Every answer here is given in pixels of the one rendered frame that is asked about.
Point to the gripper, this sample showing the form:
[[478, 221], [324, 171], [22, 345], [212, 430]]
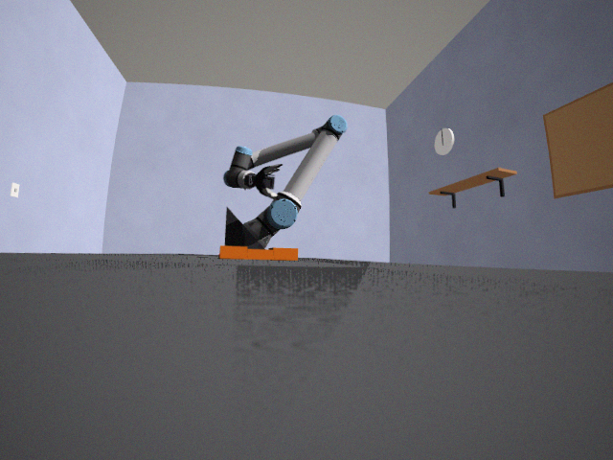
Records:
[[267, 183]]

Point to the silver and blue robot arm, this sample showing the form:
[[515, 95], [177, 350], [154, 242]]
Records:
[[283, 212]]

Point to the orange bin rack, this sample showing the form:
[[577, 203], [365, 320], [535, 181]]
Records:
[[241, 252]]

